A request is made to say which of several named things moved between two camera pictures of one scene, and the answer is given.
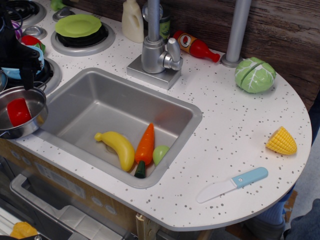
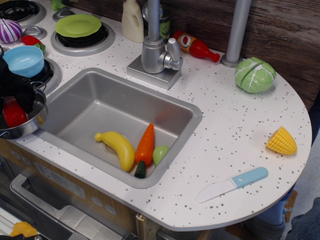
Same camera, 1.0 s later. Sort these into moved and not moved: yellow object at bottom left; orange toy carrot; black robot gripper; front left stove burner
Moved: black robot gripper
Not moved: front left stove burner; orange toy carrot; yellow object at bottom left
